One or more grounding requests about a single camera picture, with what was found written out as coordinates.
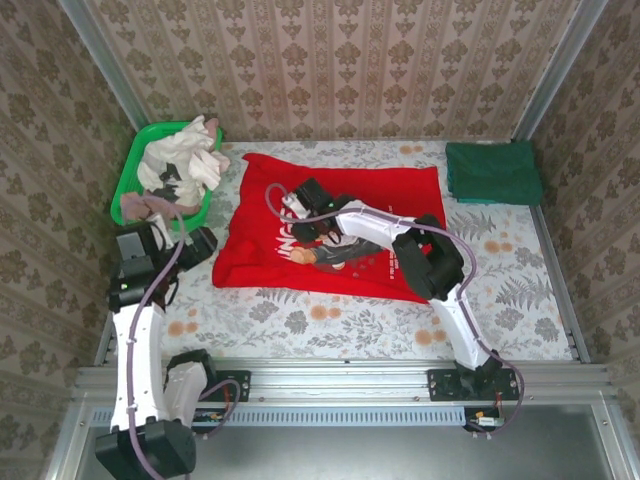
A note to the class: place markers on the red printed t-shirt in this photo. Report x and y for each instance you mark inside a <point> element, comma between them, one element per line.
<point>390,190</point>

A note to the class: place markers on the green plastic basket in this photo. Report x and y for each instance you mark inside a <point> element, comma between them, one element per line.
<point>125,170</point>

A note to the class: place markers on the dark green t-shirt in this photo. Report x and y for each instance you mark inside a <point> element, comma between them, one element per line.
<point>492,172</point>

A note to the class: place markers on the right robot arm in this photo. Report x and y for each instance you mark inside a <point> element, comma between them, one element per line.
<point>452,325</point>

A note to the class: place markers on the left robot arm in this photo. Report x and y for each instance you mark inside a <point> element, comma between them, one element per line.
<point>135,360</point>

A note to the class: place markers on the mauve pink t-shirt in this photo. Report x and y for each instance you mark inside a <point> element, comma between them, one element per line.
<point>142,205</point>

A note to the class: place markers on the floral tablecloth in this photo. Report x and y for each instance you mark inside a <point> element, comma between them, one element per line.
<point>350,325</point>

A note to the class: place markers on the beige pink t-shirt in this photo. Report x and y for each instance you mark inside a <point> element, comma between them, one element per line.
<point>214,131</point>

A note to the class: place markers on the pile of white clothes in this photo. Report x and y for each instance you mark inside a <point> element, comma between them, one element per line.
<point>190,150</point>

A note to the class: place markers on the yellow power connector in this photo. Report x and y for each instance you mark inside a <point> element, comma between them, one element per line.
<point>484,419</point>
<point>214,416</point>

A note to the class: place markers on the grey metal panel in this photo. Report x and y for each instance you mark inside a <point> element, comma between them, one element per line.
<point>350,455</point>

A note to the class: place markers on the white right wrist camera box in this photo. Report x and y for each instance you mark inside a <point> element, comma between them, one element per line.
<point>293,204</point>

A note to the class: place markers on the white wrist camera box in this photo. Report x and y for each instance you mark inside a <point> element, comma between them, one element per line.
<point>293,204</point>
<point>161,231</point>

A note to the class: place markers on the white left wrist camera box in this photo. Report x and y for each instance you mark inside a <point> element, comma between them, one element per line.
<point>161,231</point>

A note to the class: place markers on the aluminium side rail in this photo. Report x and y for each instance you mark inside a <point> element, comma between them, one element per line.
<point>560,280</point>
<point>104,345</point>

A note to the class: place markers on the long aluminium frame rail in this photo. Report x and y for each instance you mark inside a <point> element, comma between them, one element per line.
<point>340,380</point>

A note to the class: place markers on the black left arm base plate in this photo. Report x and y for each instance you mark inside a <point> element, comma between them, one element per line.
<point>244,396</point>

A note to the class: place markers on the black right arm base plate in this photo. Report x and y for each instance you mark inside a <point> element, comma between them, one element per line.
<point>442,385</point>

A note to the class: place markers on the aluminium frame post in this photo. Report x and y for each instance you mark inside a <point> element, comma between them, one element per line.
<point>560,75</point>
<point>110,75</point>

